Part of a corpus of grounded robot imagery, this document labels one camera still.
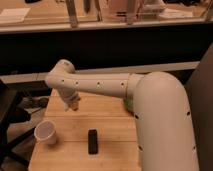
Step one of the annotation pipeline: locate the dark chair at left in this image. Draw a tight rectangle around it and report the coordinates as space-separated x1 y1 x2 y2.
0 79 35 167

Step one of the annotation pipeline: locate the green bowl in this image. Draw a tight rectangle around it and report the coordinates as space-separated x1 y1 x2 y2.
123 98 133 112

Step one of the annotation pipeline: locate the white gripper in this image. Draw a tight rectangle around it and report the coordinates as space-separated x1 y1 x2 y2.
59 89 80 105

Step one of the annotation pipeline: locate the wooden table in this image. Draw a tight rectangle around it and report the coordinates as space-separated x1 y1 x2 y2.
29 91 140 171

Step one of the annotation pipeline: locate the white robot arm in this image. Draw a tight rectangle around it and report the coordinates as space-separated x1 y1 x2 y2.
45 59 200 171

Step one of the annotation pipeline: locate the dark chair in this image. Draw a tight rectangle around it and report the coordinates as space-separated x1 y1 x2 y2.
0 79 35 167
186 43 213 171

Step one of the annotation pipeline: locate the white paper sheet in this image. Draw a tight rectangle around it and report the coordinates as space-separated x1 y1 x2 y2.
0 8 30 24

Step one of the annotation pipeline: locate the black rectangular remote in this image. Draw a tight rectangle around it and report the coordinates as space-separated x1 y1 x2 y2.
88 129 98 154

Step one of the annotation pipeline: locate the dark chair at right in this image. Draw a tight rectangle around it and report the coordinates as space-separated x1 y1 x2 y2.
186 43 213 171

